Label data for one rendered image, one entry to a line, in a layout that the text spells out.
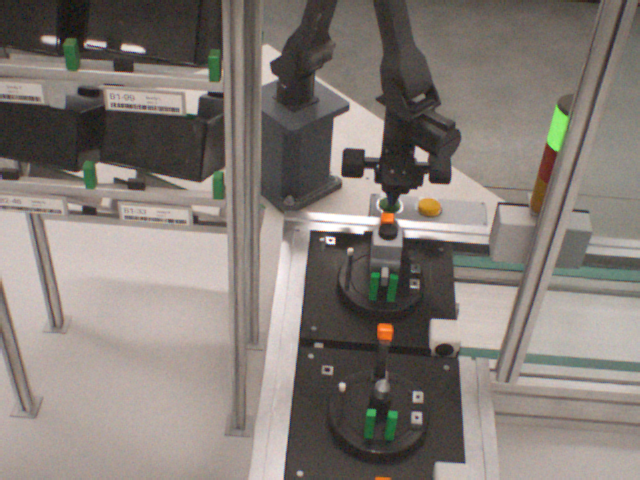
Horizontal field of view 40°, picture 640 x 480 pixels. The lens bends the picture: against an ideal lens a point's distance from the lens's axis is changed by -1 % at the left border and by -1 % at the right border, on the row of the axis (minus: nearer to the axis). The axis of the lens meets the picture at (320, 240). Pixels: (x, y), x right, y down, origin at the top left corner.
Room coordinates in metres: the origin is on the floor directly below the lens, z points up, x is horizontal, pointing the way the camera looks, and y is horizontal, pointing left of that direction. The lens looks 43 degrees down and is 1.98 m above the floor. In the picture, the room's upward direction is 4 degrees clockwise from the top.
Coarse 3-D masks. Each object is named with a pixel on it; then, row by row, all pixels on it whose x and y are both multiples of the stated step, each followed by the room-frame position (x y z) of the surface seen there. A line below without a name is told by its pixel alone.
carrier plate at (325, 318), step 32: (320, 256) 1.06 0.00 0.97; (416, 256) 1.08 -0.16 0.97; (448, 256) 1.09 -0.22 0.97; (320, 288) 0.99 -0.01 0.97; (448, 288) 1.01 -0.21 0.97; (320, 320) 0.92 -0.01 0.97; (352, 320) 0.93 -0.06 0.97; (384, 320) 0.93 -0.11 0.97; (416, 320) 0.94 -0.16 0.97; (416, 352) 0.88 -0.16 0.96
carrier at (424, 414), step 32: (320, 352) 0.86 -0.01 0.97; (352, 352) 0.86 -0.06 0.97; (320, 384) 0.80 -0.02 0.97; (352, 384) 0.79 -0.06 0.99; (384, 384) 0.74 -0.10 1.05; (416, 384) 0.81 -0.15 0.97; (448, 384) 0.82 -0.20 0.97; (320, 416) 0.74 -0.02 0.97; (352, 416) 0.73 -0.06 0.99; (384, 416) 0.74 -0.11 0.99; (416, 416) 0.73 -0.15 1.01; (448, 416) 0.76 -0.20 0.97; (288, 448) 0.69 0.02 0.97; (320, 448) 0.69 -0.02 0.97; (352, 448) 0.69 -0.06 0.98; (384, 448) 0.69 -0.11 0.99; (416, 448) 0.70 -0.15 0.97; (448, 448) 0.71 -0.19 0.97
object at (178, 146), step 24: (120, 120) 0.87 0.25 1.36; (144, 120) 0.86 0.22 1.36; (168, 120) 0.86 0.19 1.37; (192, 120) 0.86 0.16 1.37; (216, 120) 0.88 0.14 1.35; (120, 144) 0.86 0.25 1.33; (144, 144) 0.85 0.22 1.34; (168, 144) 0.85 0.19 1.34; (192, 144) 0.85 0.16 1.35; (216, 144) 0.88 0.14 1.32; (144, 168) 0.84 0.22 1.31; (168, 168) 0.84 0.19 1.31; (192, 168) 0.83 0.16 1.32; (216, 168) 0.88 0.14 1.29
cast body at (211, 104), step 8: (200, 96) 1.06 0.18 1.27; (208, 96) 1.06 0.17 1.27; (216, 96) 1.07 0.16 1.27; (200, 104) 1.05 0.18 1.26; (208, 104) 1.05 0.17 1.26; (216, 104) 1.05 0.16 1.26; (200, 112) 1.05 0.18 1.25; (208, 112) 1.05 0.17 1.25; (216, 112) 1.05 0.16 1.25; (224, 112) 1.05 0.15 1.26; (200, 120) 1.04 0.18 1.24
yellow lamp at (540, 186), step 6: (540, 180) 0.87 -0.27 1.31; (534, 186) 0.88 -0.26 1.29; (540, 186) 0.87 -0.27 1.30; (546, 186) 0.86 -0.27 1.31; (534, 192) 0.88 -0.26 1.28; (540, 192) 0.87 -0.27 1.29; (534, 198) 0.87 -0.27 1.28; (540, 198) 0.87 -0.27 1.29; (534, 204) 0.87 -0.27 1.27; (540, 204) 0.86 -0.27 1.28; (534, 210) 0.87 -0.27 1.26; (540, 210) 0.86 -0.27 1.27
